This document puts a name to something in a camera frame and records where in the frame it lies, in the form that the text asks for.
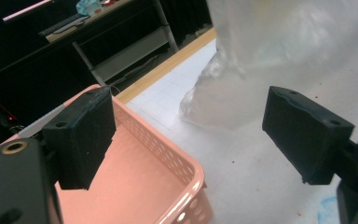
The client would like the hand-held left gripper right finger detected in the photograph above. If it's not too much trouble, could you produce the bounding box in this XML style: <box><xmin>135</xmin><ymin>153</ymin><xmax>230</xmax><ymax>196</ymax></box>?
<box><xmin>261</xmin><ymin>86</ymin><xmax>355</xmax><ymax>186</ymax></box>

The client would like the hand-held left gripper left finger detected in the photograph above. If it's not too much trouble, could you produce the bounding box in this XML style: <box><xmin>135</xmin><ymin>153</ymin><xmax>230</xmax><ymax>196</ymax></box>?
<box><xmin>41</xmin><ymin>86</ymin><xmax>117</xmax><ymax>191</ymax></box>

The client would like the pink plastic basket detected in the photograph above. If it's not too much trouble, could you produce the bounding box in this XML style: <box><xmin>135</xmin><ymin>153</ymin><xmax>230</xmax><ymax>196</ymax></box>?
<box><xmin>0</xmin><ymin>83</ymin><xmax>214</xmax><ymax>224</ymax></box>

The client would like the clear plastic bag yellow smiley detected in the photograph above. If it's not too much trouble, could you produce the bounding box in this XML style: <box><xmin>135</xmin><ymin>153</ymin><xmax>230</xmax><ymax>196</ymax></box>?
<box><xmin>179</xmin><ymin>0</ymin><xmax>358</xmax><ymax>132</ymax></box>

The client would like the dark keyboard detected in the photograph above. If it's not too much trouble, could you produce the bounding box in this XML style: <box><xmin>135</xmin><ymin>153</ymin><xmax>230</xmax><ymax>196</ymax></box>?
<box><xmin>38</xmin><ymin>13</ymin><xmax>90</xmax><ymax>37</ymax></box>

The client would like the light blue crumpled cloth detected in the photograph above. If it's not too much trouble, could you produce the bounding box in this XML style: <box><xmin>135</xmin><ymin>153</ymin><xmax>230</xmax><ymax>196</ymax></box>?
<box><xmin>76</xmin><ymin>0</ymin><xmax>103</xmax><ymax>17</ymax></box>

